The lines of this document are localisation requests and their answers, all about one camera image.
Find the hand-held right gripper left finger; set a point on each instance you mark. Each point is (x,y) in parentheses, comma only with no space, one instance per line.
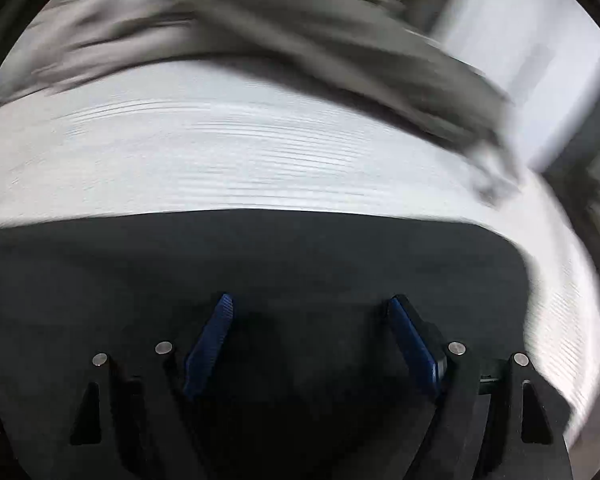
(211,345)

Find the white mesh mattress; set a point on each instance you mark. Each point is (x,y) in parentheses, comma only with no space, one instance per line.
(230,160)

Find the black pants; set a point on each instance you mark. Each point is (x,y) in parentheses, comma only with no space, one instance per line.
(280,260)

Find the grey blanket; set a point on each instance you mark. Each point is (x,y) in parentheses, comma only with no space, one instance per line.
(330,35)

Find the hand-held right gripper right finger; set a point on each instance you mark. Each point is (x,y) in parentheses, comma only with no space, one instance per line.
(414,342)

